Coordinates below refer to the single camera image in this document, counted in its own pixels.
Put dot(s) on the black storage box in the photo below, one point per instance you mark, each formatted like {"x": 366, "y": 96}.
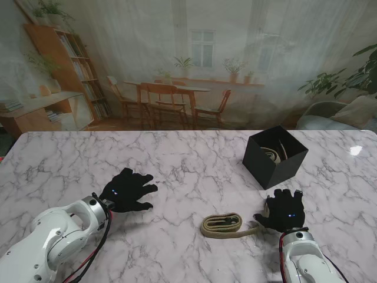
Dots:
{"x": 274, "y": 174}

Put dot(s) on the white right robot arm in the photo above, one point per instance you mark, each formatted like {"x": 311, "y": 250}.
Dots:
{"x": 309, "y": 259}

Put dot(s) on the printed room scene backdrop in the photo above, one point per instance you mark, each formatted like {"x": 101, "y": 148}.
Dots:
{"x": 188, "y": 44}

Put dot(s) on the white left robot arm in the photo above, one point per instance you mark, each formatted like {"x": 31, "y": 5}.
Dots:
{"x": 50, "y": 241}

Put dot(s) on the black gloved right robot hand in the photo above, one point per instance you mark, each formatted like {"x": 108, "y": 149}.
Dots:
{"x": 285, "y": 212}

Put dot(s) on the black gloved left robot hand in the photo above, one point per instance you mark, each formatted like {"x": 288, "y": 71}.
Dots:
{"x": 129, "y": 191}

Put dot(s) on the beige woven belt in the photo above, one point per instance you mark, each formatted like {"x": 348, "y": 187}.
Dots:
{"x": 272, "y": 154}
{"x": 221, "y": 225}

